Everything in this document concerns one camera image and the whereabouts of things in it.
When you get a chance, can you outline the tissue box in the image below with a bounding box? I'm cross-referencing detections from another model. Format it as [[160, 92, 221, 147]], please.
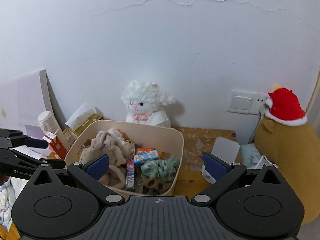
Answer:
[[65, 103, 104, 136]]

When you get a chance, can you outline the long blue cartoon box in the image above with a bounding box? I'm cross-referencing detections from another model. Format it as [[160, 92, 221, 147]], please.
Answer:
[[125, 144, 136, 191]]

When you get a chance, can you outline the green scrunchie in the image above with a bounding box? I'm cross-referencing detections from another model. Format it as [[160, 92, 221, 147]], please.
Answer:
[[140, 156, 180, 181]]

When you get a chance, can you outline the white lamb plush toy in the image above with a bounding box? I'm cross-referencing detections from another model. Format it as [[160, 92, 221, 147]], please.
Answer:
[[121, 80, 177, 128]]

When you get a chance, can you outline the wall switch and socket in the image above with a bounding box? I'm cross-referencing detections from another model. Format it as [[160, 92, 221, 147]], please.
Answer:
[[227, 90, 268, 115]]

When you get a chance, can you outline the white fluffy plush hat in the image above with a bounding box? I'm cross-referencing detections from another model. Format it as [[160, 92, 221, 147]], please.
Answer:
[[108, 127, 133, 155]]

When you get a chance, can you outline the white charger cable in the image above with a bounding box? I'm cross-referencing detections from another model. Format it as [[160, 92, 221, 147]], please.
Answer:
[[247, 104, 279, 170]]

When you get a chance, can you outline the red santa hat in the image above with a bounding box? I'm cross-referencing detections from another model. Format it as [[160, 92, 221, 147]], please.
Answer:
[[265, 88, 308, 127]]

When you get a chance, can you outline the orange snack packet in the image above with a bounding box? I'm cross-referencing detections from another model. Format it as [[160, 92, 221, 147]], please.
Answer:
[[134, 147, 163, 166]]

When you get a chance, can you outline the white phone stand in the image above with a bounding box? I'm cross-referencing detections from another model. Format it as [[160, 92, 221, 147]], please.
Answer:
[[201, 137, 240, 184]]

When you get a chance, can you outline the beige plastic storage bin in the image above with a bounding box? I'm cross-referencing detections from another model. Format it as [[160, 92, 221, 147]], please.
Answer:
[[64, 119, 185, 197]]

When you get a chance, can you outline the lilac leaning board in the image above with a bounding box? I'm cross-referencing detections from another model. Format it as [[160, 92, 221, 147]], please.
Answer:
[[1, 70, 53, 139]]

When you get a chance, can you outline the lilac fleece cloth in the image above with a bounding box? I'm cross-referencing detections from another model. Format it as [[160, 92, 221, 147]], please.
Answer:
[[79, 131, 126, 190]]

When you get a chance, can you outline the red milk carton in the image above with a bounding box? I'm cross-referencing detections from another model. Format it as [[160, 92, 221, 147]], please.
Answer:
[[42, 128, 67, 160]]

